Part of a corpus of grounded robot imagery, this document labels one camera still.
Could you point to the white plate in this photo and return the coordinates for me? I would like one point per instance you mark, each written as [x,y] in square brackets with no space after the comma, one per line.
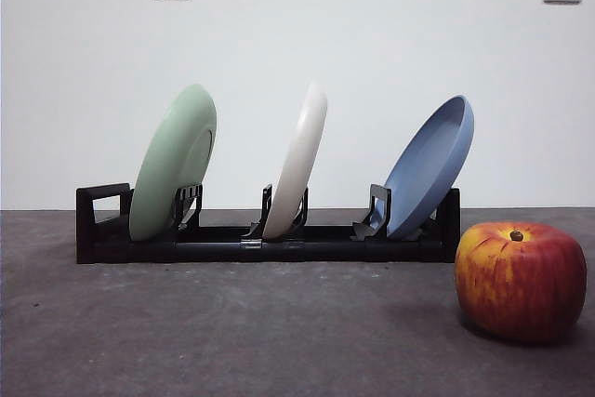
[297,160]

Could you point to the red yellow apple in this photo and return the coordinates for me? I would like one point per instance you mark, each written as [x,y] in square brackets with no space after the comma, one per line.
[520,285]

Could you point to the blue plate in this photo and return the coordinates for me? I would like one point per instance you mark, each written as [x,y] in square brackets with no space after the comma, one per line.
[427,174]

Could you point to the black plate rack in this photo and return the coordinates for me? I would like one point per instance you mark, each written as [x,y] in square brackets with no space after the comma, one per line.
[232,250]

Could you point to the green plate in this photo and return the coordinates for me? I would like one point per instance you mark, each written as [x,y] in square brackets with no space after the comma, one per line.
[172,160]

